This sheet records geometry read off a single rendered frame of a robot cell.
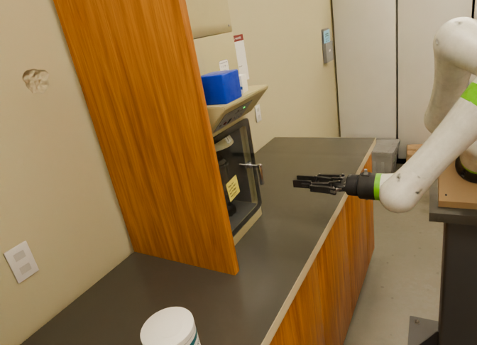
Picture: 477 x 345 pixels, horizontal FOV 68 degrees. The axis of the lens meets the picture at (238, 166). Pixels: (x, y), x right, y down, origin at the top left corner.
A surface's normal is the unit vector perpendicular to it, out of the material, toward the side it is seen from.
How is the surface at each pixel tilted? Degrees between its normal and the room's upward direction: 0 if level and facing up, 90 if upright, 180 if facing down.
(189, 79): 90
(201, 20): 90
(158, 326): 0
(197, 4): 90
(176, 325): 0
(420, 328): 0
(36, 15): 90
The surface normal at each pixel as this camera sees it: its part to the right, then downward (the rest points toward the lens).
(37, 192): 0.86, 0.05
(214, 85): -0.48, 0.40
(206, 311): -0.16, -0.92
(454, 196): -0.43, -0.36
